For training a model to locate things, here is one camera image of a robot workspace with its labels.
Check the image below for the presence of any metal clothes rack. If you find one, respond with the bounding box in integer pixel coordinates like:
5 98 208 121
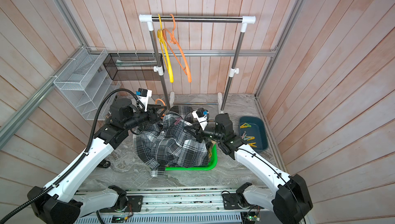
138 14 256 114

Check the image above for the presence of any green plastic basket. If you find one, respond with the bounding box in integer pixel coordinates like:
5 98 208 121
165 144 218 172

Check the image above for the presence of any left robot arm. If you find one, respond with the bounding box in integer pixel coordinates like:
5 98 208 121
27 98 166 224

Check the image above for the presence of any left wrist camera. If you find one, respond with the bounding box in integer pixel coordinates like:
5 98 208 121
136 88 152 112

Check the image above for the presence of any yellow plastic hanger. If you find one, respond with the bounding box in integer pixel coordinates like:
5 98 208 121
157 14 174 83

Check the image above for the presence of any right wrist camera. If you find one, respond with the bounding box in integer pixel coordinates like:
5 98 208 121
192 108 209 130

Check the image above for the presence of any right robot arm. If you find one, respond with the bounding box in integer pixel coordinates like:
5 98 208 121
191 110 313 224

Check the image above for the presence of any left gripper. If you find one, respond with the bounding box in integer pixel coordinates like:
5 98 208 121
123 103 168 130

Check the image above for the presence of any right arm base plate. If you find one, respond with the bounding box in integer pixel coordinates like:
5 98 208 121
221 191 256 210

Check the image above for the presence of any yellow clothespin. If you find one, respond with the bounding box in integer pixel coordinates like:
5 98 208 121
249 142 257 148
240 123 252 129

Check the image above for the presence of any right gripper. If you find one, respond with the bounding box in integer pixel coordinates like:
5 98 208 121
185 122 226 145

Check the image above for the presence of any black mesh shelf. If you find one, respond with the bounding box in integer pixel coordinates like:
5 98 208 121
103 52 160 81

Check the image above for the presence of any aluminium front rail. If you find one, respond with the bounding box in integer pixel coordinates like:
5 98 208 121
52 186 309 217

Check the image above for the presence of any yellow clothespin in tray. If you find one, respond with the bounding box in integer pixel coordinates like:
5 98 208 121
240 123 252 129

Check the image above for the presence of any black corrugated cable hose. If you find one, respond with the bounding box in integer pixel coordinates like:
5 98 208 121
0 88 139 224

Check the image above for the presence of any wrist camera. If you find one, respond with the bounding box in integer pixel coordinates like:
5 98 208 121
192 108 209 130
136 88 152 112

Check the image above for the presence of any white wire shelf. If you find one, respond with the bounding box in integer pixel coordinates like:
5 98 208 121
54 47 120 121

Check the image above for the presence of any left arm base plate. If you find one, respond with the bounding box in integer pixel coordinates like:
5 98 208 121
99 195 144 213

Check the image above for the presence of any dark teal tray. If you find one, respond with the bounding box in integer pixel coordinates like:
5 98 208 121
239 116 268 153

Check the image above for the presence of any grey plaid shirt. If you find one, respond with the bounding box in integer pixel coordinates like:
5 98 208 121
133 106 211 177

